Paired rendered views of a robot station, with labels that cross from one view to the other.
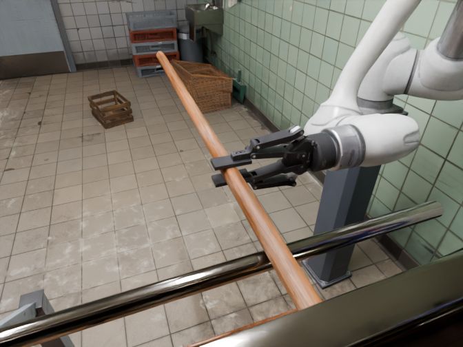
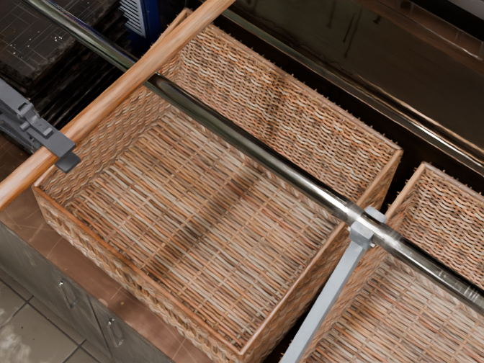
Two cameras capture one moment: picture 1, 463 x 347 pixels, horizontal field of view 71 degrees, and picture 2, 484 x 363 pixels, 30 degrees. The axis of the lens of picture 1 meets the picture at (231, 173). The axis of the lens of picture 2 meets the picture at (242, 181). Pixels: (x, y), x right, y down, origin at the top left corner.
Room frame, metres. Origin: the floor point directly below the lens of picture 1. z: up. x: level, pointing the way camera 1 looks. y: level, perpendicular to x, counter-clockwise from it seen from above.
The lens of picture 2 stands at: (0.60, 0.75, 2.26)
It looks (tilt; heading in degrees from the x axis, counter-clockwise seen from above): 59 degrees down; 241
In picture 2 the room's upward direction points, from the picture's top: 2 degrees counter-clockwise
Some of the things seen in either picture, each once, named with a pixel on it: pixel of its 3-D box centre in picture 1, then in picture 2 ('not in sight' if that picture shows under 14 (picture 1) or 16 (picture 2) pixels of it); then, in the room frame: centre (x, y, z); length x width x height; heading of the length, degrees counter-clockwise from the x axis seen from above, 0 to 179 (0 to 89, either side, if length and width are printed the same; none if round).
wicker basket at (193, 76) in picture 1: (201, 76); not in sight; (3.50, 0.33, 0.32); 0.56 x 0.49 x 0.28; 28
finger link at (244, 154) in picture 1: (244, 150); (35, 121); (0.50, -0.02, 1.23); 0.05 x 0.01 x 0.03; 109
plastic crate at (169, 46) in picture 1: (153, 43); not in sight; (4.61, 1.06, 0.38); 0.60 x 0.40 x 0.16; 108
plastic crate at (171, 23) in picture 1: (151, 19); not in sight; (4.61, 1.05, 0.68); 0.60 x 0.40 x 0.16; 110
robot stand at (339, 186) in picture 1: (343, 203); not in sight; (1.19, -0.54, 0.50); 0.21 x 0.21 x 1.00; 24
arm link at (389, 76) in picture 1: (383, 65); not in sight; (1.18, -0.55, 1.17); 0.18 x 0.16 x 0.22; 65
